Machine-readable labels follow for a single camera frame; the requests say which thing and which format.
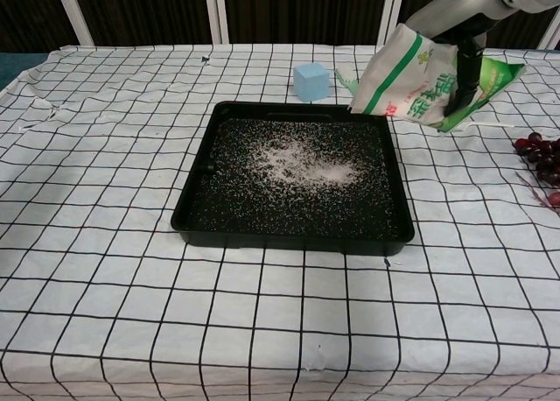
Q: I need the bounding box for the black square plastic tray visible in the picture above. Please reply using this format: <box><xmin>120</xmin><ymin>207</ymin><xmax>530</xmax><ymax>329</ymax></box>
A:
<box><xmin>170</xmin><ymin>101</ymin><xmax>416</xmax><ymax>257</ymax></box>

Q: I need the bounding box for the white partition frame post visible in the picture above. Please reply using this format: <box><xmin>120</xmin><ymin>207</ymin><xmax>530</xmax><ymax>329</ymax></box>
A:
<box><xmin>375</xmin><ymin>0</ymin><xmax>406</xmax><ymax>46</ymax></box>
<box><xmin>535</xmin><ymin>14</ymin><xmax>560</xmax><ymax>50</ymax></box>
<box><xmin>205</xmin><ymin>0</ymin><xmax>231</xmax><ymax>44</ymax></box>
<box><xmin>56</xmin><ymin>0</ymin><xmax>95</xmax><ymax>46</ymax></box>

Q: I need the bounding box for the silver and black right robot hand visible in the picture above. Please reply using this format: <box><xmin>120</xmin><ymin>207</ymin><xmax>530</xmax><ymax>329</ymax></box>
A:
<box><xmin>404</xmin><ymin>0</ymin><xmax>501</xmax><ymax>117</ymax></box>

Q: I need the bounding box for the white and green salt bag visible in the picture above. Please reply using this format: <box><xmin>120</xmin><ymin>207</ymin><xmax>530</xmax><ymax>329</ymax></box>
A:
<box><xmin>347</xmin><ymin>22</ymin><xmax>526</xmax><ymax>135</ymax></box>

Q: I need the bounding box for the light blue foam cube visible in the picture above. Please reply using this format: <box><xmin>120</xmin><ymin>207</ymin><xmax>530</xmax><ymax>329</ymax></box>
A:
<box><xmin>292</xmin><ymin>62</ymin><xmax>330</xmax><ymax>102</ymax></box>

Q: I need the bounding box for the white black-checked tablecloth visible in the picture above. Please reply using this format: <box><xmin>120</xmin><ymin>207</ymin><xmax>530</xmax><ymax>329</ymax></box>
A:
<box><xmin>0</xmin><ymin>44</ymin><xmax>560</xmax><ymax>401</ymax></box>

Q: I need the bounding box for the dark red grape bunch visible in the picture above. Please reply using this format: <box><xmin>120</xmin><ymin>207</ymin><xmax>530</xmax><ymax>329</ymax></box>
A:
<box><xmin>512</xmin><ymin>131</ymin><xmax>560</xmax><ymax>209</ymax></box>

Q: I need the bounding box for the thin white stick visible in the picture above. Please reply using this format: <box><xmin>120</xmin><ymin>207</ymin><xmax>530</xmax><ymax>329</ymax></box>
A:
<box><xmin>465</xmin><ymin>121</ymin><xmax>516</xmax><ymax>130</ymax></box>

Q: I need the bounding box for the spilled white salt pile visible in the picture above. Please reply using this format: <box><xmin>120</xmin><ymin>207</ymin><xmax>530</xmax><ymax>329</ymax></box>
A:
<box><xmin>244</xmin><ymin>131</ymin><xmax>364</xmax><ymax>187</ymax></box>

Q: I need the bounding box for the light green brush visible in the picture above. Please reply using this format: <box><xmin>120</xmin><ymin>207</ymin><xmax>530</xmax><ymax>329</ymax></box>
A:
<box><xmin>334</xmin><ymin>67</ymin><xmax>361</xmax><ymax>96</ymax></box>

